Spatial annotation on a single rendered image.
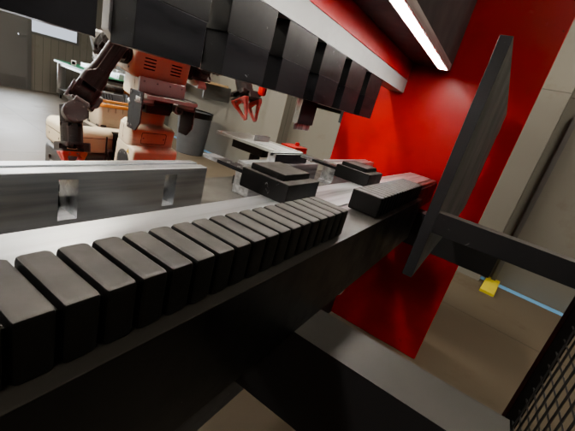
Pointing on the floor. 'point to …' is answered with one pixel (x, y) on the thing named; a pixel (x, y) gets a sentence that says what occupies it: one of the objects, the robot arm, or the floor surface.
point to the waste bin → (197, 139)
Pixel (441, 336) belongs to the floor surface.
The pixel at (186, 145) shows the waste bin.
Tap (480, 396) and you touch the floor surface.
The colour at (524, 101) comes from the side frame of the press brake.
